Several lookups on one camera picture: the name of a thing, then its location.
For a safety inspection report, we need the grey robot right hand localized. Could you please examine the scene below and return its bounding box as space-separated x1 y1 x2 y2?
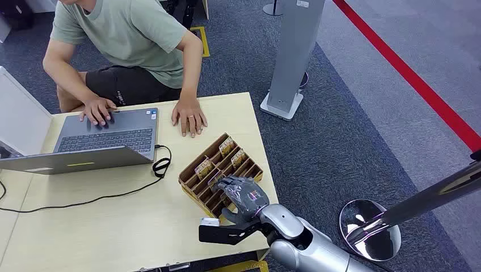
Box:
217 175 271 227

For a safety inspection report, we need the person's right hand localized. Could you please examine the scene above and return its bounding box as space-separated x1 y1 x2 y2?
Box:
79 96 118 128

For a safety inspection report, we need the person's left hand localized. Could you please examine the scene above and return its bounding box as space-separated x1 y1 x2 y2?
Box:
171 98 208 138

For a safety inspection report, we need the purple tinted card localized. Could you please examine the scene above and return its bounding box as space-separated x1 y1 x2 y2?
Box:
207 171 226 190

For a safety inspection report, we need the brown wooden card holder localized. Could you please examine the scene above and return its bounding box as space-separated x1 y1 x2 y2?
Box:
178 132 264 219

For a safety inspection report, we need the person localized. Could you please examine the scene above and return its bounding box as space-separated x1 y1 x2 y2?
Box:
42 0 208 138

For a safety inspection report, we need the grey laptop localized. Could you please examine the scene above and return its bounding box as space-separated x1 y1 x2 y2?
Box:
0 108 159 176

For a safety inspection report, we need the yellow floor tape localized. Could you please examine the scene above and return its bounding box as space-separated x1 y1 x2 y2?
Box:
189 26 210 58
206 260 270 272

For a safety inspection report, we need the white partition board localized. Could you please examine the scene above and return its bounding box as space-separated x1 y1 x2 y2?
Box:
0 66 54 158

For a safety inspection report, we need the black object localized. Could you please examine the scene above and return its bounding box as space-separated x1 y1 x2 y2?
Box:
165 0 199 30

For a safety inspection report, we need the grey pillar with white base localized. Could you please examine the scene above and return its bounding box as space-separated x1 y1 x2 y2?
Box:
260 0 326 122

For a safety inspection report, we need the black bag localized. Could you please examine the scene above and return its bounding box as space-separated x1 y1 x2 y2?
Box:
0 0 36 32

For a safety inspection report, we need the small grey stanchion base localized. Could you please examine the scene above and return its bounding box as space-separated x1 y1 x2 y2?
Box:
262 0 284 17

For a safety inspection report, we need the red floor tape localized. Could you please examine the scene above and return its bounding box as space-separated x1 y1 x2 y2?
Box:
332 0 481 153

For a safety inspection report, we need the black laptop cable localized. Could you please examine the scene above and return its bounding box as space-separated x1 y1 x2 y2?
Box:
0 144 172 214

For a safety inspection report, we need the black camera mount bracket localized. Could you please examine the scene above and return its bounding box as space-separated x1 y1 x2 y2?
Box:
198 222 269 247

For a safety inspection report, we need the chrome stanchion post with base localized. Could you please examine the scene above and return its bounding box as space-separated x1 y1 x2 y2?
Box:
339 150 481 262

